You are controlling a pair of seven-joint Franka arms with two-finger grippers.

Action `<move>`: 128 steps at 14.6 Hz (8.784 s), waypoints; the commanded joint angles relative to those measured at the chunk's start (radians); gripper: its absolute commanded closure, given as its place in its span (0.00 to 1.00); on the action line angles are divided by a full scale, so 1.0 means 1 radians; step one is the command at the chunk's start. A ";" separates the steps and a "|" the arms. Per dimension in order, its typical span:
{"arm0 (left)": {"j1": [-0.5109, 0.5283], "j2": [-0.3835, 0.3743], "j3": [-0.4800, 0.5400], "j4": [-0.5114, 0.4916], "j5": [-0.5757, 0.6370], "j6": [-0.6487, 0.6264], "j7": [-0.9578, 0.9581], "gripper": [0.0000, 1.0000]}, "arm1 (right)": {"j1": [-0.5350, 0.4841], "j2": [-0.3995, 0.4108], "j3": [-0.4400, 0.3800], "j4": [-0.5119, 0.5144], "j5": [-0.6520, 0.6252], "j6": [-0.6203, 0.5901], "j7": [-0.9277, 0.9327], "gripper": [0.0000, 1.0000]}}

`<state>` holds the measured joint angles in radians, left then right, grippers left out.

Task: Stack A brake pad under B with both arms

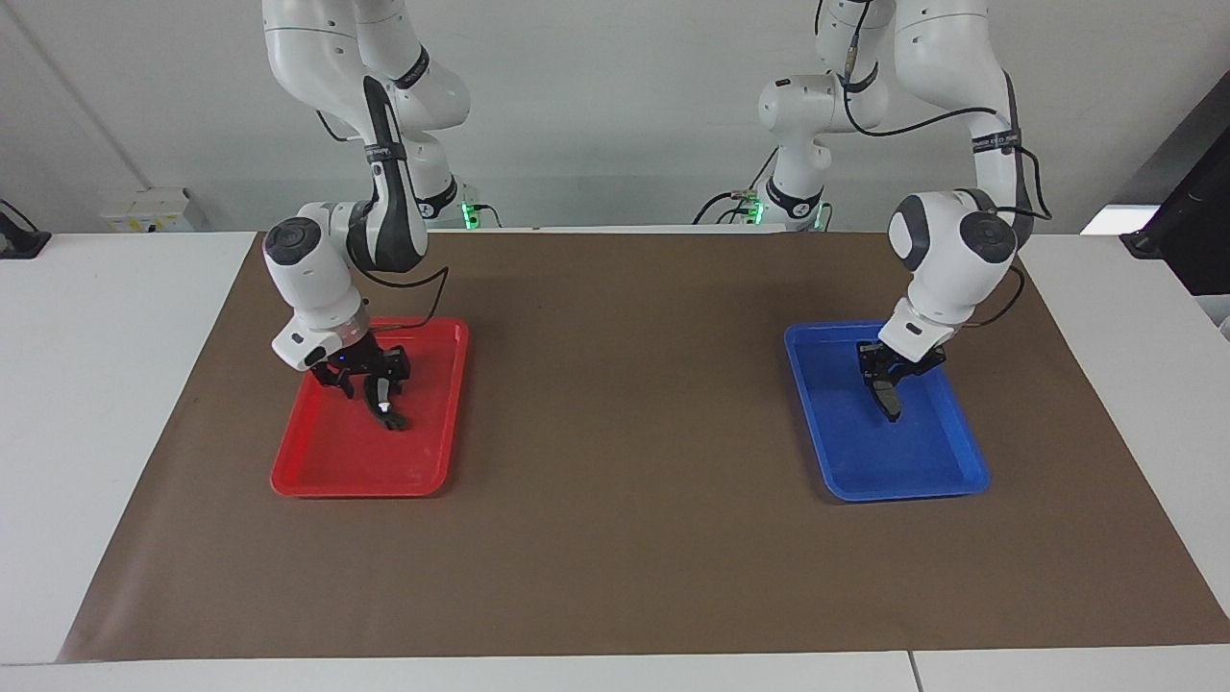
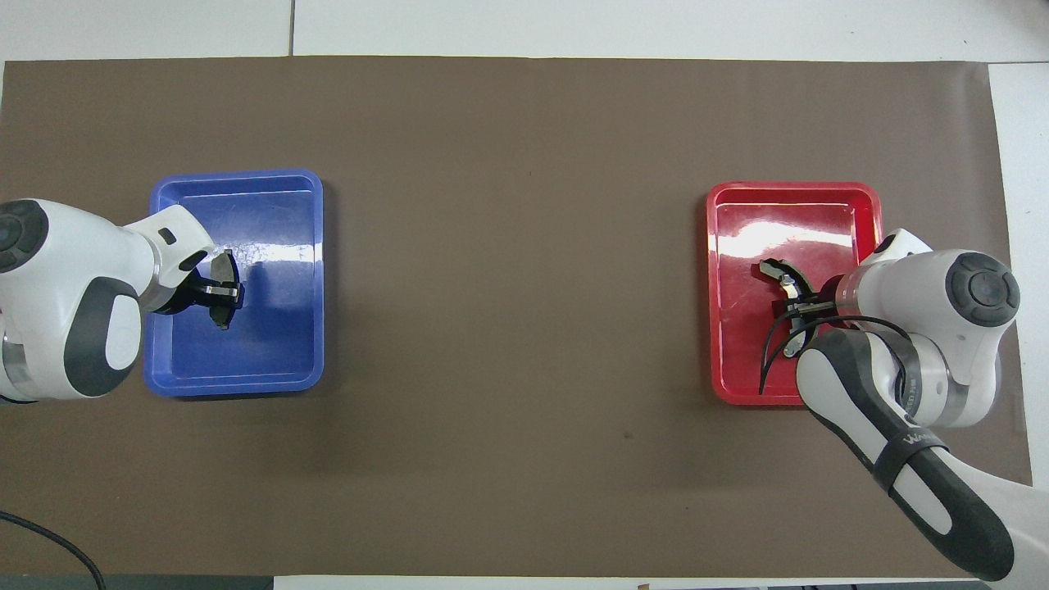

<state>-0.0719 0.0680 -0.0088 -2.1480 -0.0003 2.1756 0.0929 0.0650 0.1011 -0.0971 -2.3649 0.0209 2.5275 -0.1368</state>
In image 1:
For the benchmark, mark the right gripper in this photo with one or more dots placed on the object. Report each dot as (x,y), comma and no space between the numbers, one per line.
(346,363)

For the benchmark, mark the white box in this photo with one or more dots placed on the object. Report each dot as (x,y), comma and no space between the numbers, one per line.
(154,210)

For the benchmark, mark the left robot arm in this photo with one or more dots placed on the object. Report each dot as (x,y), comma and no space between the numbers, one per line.
(951,255)

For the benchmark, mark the black stand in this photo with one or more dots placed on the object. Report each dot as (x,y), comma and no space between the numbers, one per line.
(21,240)
(1192,231)

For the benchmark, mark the red plastic tray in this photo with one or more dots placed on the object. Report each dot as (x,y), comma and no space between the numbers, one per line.
(365,461)

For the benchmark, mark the blue plastic tray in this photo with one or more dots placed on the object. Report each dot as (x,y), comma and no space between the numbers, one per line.
(903,461)

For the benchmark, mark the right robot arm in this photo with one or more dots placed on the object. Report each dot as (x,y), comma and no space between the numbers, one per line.
(312,279)

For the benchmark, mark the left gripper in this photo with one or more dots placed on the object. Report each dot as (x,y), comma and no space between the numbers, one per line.
(918,365)

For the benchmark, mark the dark grey brake pad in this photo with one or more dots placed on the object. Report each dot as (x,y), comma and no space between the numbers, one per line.
(886,399)
(388,415)

